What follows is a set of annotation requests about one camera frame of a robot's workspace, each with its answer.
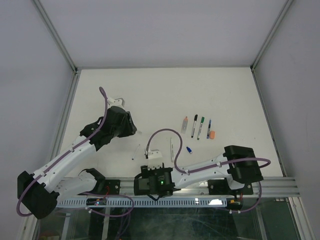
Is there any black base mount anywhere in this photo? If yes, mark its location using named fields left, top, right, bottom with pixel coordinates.
left=207, top=179, right=254, bottom=196
left=93, top=179, right=121, bottom=195

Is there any orange tip clear marker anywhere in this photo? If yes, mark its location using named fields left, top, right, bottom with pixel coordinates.
left=181, top=116, right=189, bottom=134

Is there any white marker green end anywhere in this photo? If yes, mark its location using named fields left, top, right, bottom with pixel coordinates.
left=191, top=114, right=198, bottom=138

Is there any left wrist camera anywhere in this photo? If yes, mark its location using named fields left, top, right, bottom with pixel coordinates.
left=107, top=97, right=125, bottom=109

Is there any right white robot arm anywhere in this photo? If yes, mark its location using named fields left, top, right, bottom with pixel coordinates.
left=133, top=145, right=264, bottom=198

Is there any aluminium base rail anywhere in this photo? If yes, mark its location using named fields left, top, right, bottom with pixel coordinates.
left=54, top=177, right=300, bottom=203

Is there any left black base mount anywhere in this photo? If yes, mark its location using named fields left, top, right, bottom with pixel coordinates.
left=93, top=179, right=121, bottom=195

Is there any orange pen cap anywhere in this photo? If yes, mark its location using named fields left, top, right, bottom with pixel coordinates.
left=209, top=130, right=216, bottom=140

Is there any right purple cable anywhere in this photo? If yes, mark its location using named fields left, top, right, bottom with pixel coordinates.
left=144, top=128, right=272, bottom=214

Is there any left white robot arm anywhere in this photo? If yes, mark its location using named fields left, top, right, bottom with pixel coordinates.
left=17, top=106, right=137, bottom=220

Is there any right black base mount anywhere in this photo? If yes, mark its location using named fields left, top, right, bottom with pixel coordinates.
left=207, top=179, right=254, bottom=196

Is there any white pen clear cap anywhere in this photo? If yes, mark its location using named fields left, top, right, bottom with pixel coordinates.
left=170, top=138, right=175, bottom=163

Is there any slotted cable duct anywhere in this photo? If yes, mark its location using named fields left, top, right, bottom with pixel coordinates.
left=57, top=196, right=227, bottom=209

